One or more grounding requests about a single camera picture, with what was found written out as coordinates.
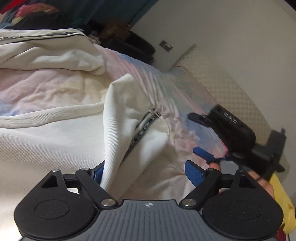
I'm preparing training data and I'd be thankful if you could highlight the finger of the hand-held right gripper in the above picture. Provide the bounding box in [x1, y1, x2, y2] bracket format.
[188, 113, 212, 127]
[193, 147, 229, 165]

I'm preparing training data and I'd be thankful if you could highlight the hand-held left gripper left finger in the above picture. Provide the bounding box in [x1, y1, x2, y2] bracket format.
[40, 161, 119, 209]

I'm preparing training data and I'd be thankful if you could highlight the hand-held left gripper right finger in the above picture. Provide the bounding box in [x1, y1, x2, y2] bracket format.
[179, 161, 258, 208]

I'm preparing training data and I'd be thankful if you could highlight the cream zip-up sweatshirt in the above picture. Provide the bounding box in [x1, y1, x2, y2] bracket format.
[0, 28, 171, 233]

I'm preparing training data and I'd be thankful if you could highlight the person's right hand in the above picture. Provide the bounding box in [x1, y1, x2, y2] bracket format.
[209, 162, 276, 202]

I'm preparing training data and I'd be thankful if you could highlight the cream quilted headboard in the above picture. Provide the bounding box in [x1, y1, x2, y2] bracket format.
[177, 44, 274, 150]

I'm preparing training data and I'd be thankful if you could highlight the black armchair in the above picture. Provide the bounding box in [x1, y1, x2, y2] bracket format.
[102, 30, 156, 66]

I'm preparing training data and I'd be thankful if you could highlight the pastel bed cover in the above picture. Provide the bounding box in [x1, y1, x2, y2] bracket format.
[0, 44, 232, 202]

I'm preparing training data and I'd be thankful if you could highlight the brown paper bag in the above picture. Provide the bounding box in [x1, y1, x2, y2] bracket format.
[99, 20, 130, 42]

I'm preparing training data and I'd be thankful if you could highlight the blue curtain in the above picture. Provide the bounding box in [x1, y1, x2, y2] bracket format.
[46, 0, 159, 26]

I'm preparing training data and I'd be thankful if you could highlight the black garment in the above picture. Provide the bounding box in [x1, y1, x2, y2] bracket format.
[5, 11, 78, 31]

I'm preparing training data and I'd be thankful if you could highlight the pink garment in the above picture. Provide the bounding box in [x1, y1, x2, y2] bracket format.
[13, 5, 61, 24]

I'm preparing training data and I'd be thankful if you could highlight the red garment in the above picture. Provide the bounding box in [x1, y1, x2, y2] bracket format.
[0, 0, 15, 12]

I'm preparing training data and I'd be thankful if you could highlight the wall socket with charger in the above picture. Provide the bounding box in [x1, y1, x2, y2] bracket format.
[159, 40, 174, 51]

